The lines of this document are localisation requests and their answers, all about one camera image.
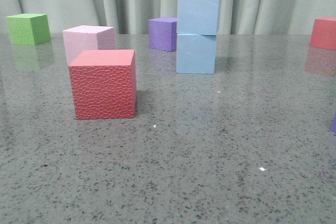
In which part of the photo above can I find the light blue foam cube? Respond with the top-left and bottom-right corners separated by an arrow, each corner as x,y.
177,0 -> 222,35
176,34 -> 217,74

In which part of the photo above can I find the red textured foam cube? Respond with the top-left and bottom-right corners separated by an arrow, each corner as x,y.
68,49 -> 137,120

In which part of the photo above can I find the purple foam cube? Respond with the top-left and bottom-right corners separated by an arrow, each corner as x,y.
148,17 -> 177,51

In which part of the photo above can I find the pink foam cube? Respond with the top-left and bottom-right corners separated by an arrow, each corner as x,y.
62,25 -> 115,65

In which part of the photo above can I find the green foam cube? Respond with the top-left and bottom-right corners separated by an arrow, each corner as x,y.
6,14 -> 51,45

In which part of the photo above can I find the purple cube at right edge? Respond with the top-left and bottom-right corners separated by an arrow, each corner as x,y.
331,114 -> 336,133

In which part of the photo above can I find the red foam cube far right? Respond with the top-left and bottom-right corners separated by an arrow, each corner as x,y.
309,17 -> 336,50

